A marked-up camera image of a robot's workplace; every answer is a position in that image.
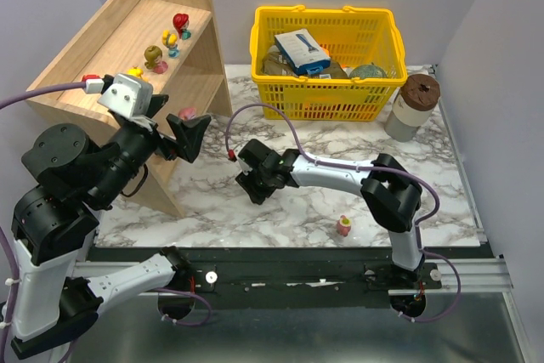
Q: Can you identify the grey cup brown lid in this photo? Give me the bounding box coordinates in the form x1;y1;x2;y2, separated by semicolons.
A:
384;73;441;142

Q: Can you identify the pink pig toy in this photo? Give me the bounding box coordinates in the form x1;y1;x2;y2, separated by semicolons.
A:
178;107;197;121

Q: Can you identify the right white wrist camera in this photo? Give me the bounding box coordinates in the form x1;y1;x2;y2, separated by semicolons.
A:
237;156;252;174

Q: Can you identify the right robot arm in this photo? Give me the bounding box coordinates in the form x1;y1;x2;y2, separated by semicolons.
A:
229;139;425;288

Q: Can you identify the black mounting rail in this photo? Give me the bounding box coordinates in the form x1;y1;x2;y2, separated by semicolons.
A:
84;245;443;309

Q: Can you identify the pink green toy figure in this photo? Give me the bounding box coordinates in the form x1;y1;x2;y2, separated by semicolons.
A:
336;215;352;237

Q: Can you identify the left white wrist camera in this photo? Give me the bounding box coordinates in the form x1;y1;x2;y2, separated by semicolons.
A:
83;73;154;128

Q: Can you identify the green round melon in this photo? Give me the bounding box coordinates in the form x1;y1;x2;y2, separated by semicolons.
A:
348;63;388;80

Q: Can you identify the purple cable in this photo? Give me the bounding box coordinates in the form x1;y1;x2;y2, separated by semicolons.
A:
224;103;462;324
0;80;86;111

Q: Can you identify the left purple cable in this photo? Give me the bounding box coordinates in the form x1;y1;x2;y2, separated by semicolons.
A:
0;80;86;111

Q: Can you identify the blue white razor box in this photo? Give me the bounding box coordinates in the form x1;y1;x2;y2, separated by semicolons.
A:
275;28;332;77

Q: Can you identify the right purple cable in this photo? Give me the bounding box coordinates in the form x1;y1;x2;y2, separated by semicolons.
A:
224;103;462;324

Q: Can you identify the yellow rubber duck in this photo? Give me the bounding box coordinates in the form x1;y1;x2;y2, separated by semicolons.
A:
127;66;149;82

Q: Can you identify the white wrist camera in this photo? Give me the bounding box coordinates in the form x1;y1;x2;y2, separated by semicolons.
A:
237;156;252;174
83;73;154;128

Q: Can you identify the yellow plastic basket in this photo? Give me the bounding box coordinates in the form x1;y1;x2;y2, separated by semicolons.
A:
250;5;407;122

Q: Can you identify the red haired mermaid toy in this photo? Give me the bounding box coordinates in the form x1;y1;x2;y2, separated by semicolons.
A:
173;13;191;40

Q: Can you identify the brown hat duck toy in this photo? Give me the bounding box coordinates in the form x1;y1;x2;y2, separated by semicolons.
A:
144;45;168;74

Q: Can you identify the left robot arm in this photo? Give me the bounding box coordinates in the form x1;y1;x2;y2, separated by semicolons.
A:
5;96;211;360

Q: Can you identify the yellow blue duck toy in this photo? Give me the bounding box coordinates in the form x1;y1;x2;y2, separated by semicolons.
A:
161;30;179;58

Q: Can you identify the brown paper package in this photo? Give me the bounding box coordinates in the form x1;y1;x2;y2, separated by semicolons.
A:
262;50;349;80

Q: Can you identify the wooden shelf unit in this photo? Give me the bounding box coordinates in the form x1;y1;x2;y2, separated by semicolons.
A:
26;0;232;218

